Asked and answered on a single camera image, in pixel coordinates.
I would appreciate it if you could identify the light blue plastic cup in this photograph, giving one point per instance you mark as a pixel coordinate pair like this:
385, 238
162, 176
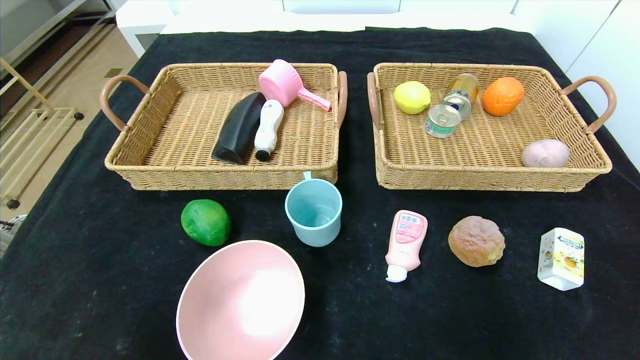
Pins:
314, 220

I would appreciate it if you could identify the pink plastic bowl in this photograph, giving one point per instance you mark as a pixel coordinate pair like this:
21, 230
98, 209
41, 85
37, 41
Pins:
240, 305

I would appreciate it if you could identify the brown cream puff bread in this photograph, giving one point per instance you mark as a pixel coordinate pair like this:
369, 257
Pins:
476, 241

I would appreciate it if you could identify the white juice carton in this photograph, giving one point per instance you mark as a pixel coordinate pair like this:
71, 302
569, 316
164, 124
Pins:
561, 260

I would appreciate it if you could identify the woven wicker basket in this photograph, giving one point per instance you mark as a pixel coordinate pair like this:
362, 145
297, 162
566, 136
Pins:
200, 130
490, 140

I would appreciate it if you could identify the white handheld brush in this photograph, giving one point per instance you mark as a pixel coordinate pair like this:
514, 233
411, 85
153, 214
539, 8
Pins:
269, 125

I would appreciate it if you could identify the pink squeeze bottle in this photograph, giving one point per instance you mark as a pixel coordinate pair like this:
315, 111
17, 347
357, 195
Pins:
406, 240

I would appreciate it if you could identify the pink plastic scoop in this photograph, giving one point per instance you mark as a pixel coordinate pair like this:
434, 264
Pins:
280, 82

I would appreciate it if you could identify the green lime fruit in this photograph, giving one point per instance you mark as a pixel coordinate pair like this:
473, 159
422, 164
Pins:
206, 222

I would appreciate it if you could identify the yellow lemon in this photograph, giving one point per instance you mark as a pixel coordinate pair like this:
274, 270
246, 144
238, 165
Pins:
411, 97

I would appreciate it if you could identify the green label tin can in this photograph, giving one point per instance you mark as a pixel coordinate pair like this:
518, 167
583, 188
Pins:
441, 122

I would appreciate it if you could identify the golden beverage can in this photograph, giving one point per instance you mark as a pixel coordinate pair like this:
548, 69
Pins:
464, 87

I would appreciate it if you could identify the orange fruit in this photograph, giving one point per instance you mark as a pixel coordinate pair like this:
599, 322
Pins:
502, 96

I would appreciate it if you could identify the pale pink round bun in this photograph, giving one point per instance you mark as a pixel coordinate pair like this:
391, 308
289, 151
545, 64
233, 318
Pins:
545, 153

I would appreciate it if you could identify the wooden slatted rack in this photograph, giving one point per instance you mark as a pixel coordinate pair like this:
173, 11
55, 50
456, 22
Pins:
37, 118

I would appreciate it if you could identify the grey striped object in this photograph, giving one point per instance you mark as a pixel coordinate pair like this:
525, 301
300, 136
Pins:
11, 235

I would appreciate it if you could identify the grey metal shelf frame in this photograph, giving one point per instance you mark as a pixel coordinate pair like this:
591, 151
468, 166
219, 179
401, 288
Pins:
30, 42

